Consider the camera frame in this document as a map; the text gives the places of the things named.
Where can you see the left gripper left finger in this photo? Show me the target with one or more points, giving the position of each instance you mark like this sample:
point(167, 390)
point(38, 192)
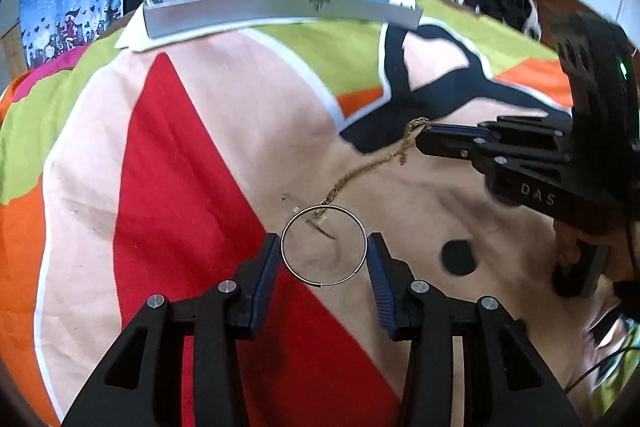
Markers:
point(138, 382)

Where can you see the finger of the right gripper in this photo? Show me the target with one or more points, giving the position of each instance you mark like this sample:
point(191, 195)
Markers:
point(461, 133)
point(450, 146)

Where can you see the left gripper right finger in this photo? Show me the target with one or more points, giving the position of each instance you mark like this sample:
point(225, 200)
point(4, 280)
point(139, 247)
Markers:
point(506, 382)

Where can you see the person right hand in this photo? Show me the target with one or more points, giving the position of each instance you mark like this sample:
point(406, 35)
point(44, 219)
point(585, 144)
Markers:
point(622, 263)

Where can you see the black clothes pile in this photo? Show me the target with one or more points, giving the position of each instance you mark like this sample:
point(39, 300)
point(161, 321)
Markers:
point(521, 15)

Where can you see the brown wooden headboard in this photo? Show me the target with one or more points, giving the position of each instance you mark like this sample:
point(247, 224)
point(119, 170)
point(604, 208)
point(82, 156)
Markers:
point(549, 10)

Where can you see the colourful cartoon bedsheet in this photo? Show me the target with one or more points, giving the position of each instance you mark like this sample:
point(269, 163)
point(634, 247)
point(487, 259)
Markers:
point(129, 174)

